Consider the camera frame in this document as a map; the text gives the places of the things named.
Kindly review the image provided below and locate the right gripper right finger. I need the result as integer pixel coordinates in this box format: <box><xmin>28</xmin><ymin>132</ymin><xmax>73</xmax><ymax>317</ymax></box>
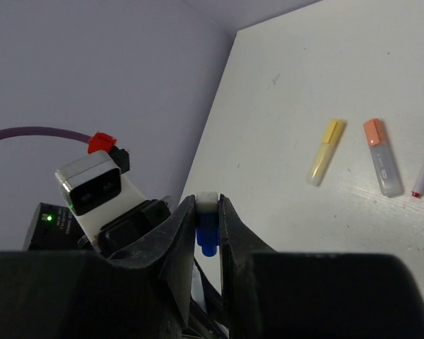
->
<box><xmin>218</xmin><ymin>196</ymin><xmax>424</xmax><ymax>338</ymax></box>

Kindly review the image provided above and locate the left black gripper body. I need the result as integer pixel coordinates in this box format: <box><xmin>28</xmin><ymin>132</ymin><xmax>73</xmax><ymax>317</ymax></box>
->
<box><xmin>77</xmin><ymin>196</ymin><xmax>171</xmax><ymax>258</ymax></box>

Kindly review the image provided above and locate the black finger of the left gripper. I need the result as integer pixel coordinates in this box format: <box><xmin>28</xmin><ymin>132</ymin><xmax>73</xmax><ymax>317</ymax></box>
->
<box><xmin>182</xmin><ymin>259</ymin><xmax>230</xmax><ymax>338</ymax></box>

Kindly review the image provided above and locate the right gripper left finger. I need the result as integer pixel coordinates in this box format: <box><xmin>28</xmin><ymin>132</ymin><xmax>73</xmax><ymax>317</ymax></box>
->
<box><xmin>0</xmin><ymin>196</ymin><xmax>195</xmax><ymax>338</ymax></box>

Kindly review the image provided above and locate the small blue pen cap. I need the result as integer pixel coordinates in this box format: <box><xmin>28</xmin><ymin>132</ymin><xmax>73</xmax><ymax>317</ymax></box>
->
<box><xmin>196</xmin><ymin>209</ymin><xmax>220</xmax><ymax>257</ymax></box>

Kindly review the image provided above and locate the clear orange highlighter pen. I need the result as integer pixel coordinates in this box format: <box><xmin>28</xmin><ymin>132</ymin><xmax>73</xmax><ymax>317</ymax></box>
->
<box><xmin>369</xmin><ymin>136</ymin><xmax>404</xmax><ymax>198</ymax></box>

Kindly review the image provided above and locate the yellow highlighter pen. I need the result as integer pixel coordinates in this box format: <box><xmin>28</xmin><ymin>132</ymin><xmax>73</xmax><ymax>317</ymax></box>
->
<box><xmin>307</xmin><ymin>139</ymin><xmax>341</xmax><ymax>186</ymax></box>

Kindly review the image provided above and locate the orange pen cap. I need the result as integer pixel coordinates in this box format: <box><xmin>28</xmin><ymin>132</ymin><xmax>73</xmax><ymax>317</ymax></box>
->
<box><xmin>363</xmin><ymin>118</ymin><xmax>387</xmax><ymax>147</ymax></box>

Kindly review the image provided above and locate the yellow pen cap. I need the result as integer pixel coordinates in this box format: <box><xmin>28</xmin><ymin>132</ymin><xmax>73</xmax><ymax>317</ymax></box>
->
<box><xmin>322</xmin><ymin>119</ymin><xmax>346</xmax><ymax>145</ymax></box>

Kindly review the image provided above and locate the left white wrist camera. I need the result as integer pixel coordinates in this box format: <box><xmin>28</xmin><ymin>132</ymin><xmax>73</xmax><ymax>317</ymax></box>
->
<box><xmin>54</xmin><ymin>132</ymin><xmax>146</xmax><ymax>248</ymax></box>

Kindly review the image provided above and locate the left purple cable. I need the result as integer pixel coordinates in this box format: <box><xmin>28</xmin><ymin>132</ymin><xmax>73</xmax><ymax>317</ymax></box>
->
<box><xmin>0</xmin><ymin>126</ymin><xmax>93</xmax><ymax>146</ymax></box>

